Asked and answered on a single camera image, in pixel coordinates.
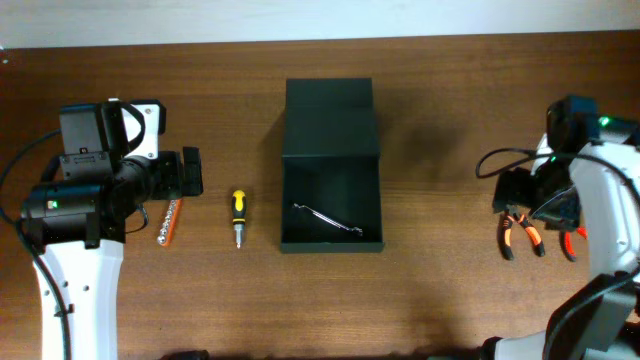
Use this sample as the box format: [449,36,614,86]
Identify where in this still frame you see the orange black long-nose pliers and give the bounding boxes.
[497,207,547,262]

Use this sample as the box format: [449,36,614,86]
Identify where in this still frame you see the silver ring wrench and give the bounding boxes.
[292,203,363,237]

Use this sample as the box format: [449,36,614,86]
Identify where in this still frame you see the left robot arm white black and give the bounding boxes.
[17,147,203,359]

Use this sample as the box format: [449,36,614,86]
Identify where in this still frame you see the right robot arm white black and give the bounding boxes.
[482,112,639,359]

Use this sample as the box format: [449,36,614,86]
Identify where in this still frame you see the yellow black stubby screwdriver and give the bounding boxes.
[232,190,247,249]

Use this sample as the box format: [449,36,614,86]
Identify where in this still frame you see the black open gift box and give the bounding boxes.
[280,78,384,254]

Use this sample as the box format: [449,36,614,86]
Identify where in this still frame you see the orange socket bit rail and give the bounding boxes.
[156,199,183,247]

